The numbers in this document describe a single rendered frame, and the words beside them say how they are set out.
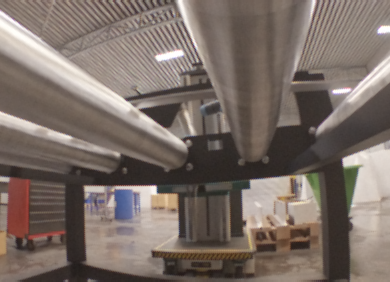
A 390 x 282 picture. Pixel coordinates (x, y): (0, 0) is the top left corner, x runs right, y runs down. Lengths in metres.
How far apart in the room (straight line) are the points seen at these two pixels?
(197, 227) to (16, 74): 1.63
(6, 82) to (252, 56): 0.25
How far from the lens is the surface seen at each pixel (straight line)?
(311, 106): 0.93
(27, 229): 2.74
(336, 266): 0.92
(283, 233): 2.44
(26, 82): 0.29
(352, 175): 3.17
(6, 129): 0.59
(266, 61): 0.18
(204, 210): 1.72
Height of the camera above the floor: 0.70
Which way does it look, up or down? 13 degrees up
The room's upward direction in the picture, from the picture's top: 2 degrees counter-clockwise
